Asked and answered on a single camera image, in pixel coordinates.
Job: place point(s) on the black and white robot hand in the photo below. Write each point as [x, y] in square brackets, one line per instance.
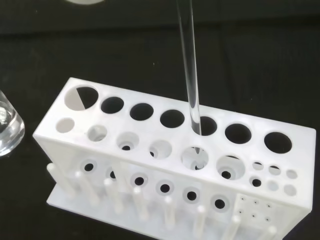
[83, 1]

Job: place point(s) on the glass beaker with water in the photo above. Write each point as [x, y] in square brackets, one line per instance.
[10, 130]

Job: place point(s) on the white test tube rack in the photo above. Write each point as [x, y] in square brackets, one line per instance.
[155, 160]

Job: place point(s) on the black bench cloth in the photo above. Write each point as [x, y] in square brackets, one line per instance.
[75, 45]

